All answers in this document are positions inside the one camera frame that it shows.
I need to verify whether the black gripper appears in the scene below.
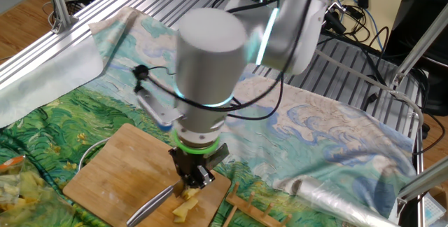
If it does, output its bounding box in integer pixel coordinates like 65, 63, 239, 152
168, 146, 221, 189

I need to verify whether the steel cleaver knife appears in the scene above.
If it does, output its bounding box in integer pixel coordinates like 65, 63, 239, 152
126, 142, 230, 227

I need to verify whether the wooden cutting board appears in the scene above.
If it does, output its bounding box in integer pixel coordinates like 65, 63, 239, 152
62, 123, 232, 227

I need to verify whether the wooden peg rack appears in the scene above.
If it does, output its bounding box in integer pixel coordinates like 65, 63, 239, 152
222, 181, 293, 227

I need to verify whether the painted landscape tablecloth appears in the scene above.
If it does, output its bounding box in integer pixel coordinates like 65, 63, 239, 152
0, 6, 417, 227

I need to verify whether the clear plastic wrap roll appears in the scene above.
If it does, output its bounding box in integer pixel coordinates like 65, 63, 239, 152
286, 174, 400, 227

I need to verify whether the bag of chopped potato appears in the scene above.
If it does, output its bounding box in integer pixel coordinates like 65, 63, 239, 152
0, 155, 76, 227

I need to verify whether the black plug connector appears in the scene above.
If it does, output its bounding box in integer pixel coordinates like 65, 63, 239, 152
363, 92, 379, 107

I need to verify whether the white grid tray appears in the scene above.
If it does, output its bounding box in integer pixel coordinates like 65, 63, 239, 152
421, 192, 448, 227

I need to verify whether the large black case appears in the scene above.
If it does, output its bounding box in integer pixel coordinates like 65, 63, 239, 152
383, 0, 448, 118

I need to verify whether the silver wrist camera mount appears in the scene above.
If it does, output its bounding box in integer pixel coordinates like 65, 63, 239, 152
135, 86, 186, 132

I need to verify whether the thin black cable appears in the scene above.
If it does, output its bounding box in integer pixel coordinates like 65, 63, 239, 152
226, 74, 285, 121

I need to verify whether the thick black cable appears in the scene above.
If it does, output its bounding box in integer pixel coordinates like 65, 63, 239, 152
132, 0, 319, 113

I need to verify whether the grey hose metal connector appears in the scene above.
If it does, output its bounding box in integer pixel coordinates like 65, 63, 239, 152
314, 48, 425, 132

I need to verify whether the black clamp mount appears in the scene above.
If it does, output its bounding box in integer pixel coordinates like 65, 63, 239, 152
323, 2, 347, 35

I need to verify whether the aluminium frame post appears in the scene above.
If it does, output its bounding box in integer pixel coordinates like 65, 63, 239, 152
398, 156, 448, 203
390, 2, 448, 88
41, 0, 76, 34

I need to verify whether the blue cable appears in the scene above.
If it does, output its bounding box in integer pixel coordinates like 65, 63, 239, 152
330, 0, 386, 51

